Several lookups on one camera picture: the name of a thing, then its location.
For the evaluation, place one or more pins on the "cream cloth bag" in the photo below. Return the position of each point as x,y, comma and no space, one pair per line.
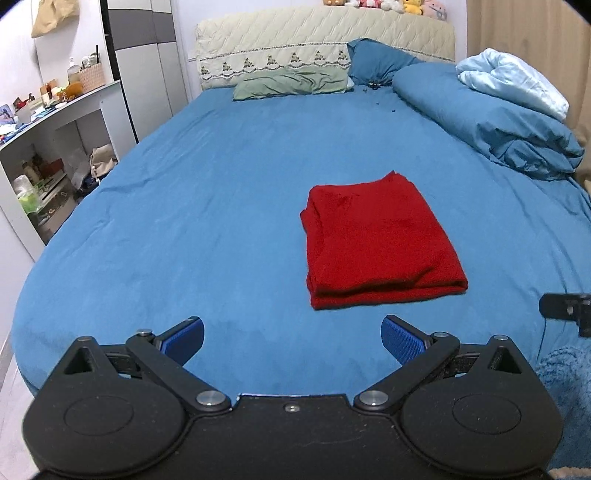
102,160

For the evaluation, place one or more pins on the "blue fluffy rug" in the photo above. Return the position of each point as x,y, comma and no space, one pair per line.
565,373

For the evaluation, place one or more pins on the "cream quilted headboard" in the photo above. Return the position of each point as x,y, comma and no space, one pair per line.
231,47

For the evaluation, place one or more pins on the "yellow plush toy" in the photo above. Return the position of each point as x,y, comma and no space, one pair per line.
413,6

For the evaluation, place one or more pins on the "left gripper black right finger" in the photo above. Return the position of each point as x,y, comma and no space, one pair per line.
469,409

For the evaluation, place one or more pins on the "white grey wardrobe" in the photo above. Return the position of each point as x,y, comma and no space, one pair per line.
144,57

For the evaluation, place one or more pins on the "light pink plush toy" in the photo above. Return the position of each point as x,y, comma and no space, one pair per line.
434,9

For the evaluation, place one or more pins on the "red knit sweater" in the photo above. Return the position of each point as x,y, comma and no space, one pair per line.
376,243

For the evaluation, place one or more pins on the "light blue blanket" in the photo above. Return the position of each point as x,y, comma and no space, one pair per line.
508,77

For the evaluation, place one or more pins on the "small white plush toy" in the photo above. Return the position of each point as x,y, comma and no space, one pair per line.
392,5

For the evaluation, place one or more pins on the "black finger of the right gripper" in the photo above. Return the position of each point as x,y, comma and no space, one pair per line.
568,307

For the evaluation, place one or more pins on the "blue bed sheet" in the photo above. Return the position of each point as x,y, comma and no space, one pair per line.
202,218

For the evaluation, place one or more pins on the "beige curtain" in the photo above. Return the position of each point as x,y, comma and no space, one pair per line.
552,37

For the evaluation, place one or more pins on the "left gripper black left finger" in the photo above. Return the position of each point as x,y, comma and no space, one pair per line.
116,409

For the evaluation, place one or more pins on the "brown plush toy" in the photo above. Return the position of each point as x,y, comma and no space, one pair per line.
334,2

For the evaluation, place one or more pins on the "woven storage basket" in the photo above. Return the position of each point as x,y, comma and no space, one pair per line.
92,78

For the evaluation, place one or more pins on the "green pillow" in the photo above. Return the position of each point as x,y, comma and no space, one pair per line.
308,80

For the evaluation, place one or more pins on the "dark blue duvet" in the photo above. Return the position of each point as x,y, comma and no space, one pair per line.
508,134

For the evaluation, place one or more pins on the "white shelf desk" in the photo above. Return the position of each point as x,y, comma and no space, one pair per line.
53,137

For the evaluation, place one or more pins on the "dark blue pillow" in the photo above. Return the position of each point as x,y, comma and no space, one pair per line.
375,63

